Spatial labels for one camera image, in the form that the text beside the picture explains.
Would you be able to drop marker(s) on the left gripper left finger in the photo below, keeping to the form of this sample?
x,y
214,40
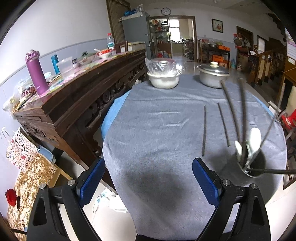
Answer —
x,y
45,221

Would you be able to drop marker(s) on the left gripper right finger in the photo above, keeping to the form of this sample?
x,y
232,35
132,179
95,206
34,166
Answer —
x,y
239,214

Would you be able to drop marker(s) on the dark chopstick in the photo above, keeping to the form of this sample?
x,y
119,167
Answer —
x,y
250,160
272,171
231,106
224,125
244,120
204,131

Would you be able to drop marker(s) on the dark utensil holder cup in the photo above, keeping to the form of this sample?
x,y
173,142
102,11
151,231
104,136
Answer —
x,y
258,163

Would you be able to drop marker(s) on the white spoon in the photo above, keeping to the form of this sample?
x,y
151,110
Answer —
x,y
254,141
238,148

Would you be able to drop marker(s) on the patterned gift bag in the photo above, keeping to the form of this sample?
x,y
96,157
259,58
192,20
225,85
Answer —
x,y
21,150

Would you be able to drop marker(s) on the red plastic chair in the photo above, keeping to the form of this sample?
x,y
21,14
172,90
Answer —
x,y
287,121

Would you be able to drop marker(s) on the carved dark wooden sideboard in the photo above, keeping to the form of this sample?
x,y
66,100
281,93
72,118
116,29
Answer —
x,y
68,117

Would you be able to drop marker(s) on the white step stool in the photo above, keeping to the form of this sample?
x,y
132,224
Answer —
x,y
273,108

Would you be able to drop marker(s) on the grey fleece table cloth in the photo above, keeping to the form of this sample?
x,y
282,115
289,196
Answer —
x,y
149,149

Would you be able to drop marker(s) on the aluminium pot with lid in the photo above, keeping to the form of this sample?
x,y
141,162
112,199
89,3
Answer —
x,y
211,74

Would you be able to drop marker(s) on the clear plastic container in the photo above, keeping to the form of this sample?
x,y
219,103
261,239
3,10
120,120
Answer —
x,y
66,68

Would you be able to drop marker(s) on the teal thermos bottle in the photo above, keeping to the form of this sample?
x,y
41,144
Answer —
x,y
55,61

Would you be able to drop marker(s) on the purple thermos bottle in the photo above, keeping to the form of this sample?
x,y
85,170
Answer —
x,y
36,72

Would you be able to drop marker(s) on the glass lid green bowl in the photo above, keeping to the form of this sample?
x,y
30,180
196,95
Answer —
x,y
86,58

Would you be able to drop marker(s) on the white pot with plastic bag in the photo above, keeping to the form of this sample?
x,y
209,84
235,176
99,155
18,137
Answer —
x,y
163,73

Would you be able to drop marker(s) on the dark dining table background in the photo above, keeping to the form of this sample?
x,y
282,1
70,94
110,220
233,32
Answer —
x,y
211,51

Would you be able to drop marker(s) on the red white bowl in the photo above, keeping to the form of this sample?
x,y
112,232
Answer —
x,y
104,53

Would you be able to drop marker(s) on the clear water bottle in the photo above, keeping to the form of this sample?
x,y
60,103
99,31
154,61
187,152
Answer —
x,y
110,41

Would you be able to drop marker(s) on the white chest freezer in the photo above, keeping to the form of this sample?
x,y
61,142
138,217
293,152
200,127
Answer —
x,y
134,46

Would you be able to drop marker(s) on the grey refrigerator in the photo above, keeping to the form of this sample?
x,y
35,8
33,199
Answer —
x,y
136,29

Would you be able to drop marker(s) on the wall calendar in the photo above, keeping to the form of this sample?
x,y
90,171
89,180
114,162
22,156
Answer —
x,y
291,47

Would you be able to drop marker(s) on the framed wall picture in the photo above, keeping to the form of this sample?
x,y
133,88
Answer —
x,y
217,25

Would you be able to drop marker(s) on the round wall clock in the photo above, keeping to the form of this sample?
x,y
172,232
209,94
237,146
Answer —
x,y
166,11

